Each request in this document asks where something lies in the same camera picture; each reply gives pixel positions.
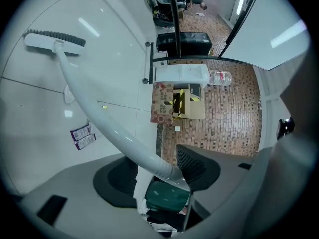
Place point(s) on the white water dispenser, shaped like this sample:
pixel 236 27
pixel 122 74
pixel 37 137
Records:
pixel 189 72

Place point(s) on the small white bin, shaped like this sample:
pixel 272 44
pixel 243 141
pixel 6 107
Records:
pixel 159 64

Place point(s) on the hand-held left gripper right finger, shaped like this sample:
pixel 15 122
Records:
pixel 224 173

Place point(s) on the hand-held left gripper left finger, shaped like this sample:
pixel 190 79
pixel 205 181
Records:
pixel 74 188

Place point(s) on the white broom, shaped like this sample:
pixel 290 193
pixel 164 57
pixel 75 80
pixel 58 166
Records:
pixel 81 98

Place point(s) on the black tall cabinet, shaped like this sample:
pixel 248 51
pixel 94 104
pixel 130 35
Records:
pixel 189 45

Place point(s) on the red patterned cardboard box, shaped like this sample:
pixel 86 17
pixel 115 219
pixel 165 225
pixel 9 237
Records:
pixel 162 103

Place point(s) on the cardboard box with striped tape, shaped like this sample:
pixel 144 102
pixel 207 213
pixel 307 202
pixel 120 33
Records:
pixel 178 101

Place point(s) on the clear water bottle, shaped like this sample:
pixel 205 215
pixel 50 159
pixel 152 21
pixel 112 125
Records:
pixel 220 77

